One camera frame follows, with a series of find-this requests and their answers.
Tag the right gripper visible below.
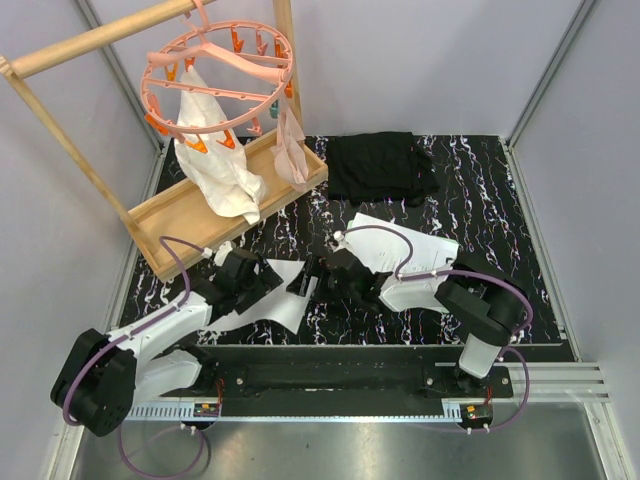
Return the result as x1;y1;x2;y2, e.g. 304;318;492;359
286;253;359;307

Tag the white paper sheet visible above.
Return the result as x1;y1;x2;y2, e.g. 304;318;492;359
204;259;311;334

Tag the printed paper sheet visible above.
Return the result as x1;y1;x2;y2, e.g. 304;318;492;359
344;213;450;274

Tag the green clipboard folder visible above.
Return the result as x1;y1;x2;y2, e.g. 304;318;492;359
444;239;460;264

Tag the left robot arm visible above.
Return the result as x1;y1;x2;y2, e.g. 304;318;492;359
50;248;318;437

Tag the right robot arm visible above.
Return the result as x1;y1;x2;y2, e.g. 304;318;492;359
305;249;533;397

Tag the wooden rack with tray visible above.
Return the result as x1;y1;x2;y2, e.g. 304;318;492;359
0;0;329;282

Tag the white hanging cloth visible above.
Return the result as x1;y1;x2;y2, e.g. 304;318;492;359
174;91;268;225

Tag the pink hanging cloth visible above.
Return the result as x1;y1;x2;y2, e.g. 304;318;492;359
270;103;309;191

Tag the black folded cloth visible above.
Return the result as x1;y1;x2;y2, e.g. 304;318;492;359
326;131;440;206

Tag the black marble mat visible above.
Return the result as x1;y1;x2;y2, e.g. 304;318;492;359
195;135;566;346

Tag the pink round clip hanger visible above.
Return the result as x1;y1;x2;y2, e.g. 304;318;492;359
139;0;296;154

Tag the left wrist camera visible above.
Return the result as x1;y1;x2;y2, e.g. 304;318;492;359
213;241;236;266

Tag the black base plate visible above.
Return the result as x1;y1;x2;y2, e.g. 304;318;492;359
173;345;514;420

